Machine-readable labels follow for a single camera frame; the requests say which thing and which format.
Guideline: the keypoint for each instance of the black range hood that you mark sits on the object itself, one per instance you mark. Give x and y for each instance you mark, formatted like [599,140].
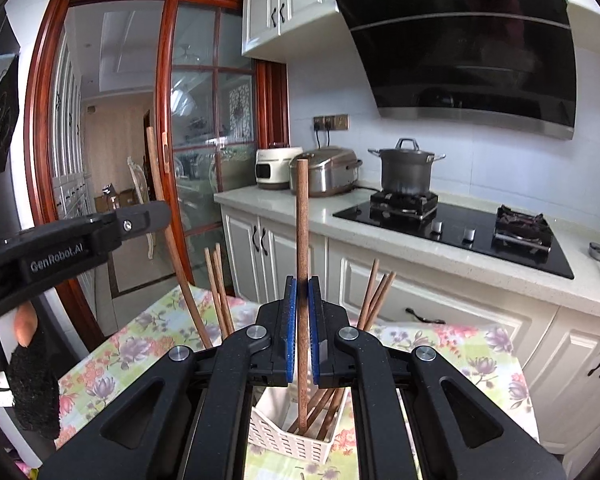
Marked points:
[508,63]

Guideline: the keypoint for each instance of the white dining chair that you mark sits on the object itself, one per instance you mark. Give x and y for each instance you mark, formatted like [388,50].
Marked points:
[141,190]

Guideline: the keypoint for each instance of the white display cabinet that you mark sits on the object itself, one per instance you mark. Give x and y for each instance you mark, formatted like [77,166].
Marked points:
[70,179]

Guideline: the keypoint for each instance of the gold wall power outlet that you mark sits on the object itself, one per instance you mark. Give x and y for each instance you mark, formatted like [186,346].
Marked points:
[339,122]

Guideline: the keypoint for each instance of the silver rice cooker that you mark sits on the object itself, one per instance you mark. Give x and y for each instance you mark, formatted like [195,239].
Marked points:
[331,170]

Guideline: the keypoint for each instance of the white perforated utensil basket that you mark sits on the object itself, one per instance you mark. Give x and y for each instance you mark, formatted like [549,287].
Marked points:
[274,427]

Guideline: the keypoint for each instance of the cardboard boxes on floor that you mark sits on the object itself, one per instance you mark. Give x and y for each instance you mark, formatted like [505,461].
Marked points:
[111,199]

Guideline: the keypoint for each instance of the brown wooden chopstick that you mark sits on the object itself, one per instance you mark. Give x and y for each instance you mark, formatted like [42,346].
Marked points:
[369,291]
[303,278]
[215,294]
[171,243]
[332,399]
[219,278]
[381,299]
[374,309]

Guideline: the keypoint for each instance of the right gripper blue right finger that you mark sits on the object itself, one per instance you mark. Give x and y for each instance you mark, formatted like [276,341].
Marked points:
[416,415]

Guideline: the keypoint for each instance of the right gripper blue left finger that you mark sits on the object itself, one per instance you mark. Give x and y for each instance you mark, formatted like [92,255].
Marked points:
[188,415]

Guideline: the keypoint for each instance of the black glass gas stove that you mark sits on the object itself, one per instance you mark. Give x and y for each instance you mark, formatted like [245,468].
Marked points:
[506,234]

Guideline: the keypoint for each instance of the operator left hand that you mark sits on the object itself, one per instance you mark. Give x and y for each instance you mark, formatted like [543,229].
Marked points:
[28,376]

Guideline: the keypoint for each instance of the grey stock pot with lid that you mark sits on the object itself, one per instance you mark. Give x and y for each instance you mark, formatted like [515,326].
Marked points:
[406,168]

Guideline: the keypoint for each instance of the white toaster oven appliance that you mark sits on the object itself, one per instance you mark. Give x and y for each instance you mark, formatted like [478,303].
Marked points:
[273,167]

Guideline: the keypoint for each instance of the white lower kitchen cabinets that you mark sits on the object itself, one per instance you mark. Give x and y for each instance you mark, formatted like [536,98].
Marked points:
[551,323]

